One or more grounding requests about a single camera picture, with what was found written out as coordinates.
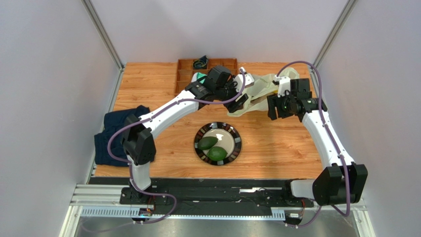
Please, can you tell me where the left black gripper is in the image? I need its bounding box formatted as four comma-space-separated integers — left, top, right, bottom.
214, 76, 249, 115

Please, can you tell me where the pale green plastic bag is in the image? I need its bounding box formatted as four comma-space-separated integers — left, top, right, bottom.
227, 67, 299, 117

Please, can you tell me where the green fake avocado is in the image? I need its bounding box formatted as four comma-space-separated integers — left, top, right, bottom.
197, 136, 218, 151

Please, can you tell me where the green fake lime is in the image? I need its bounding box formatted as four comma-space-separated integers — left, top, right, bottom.
207, 146, 227, 161

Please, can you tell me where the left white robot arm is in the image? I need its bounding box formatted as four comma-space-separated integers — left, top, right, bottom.
122, 66, 254, 195

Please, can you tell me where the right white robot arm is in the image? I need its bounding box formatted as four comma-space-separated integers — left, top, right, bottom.
267, 76, 368, 206

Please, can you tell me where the black rimmed ceramic plate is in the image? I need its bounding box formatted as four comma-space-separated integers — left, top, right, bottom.
193, 122, 242, 166

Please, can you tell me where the white teal sock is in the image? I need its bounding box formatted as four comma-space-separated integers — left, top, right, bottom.
191, 73, 207, 83

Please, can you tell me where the dark rolled sock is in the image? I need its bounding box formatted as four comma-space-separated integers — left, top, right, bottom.
192, 55, 209, 70

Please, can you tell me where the wooden compartment tray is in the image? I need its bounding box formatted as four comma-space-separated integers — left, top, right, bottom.
174, 58, 239, 96

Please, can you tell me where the dark blue cloth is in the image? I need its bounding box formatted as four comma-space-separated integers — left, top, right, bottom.
94, 105, 150, 167

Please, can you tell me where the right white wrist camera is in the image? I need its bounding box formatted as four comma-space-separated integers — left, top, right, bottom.
274, 76, 291, 97

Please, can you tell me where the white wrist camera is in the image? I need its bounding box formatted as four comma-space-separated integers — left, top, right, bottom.
274, 76, 291, 97
233, 67, 254, 91

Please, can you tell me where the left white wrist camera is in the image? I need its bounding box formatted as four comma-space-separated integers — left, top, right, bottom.
233, 67, 254, 91

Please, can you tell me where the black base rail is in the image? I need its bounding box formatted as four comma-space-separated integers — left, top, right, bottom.
119, 177, 315, 218

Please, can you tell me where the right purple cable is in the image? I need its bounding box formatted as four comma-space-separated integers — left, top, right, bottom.
275, 61, 352, 229

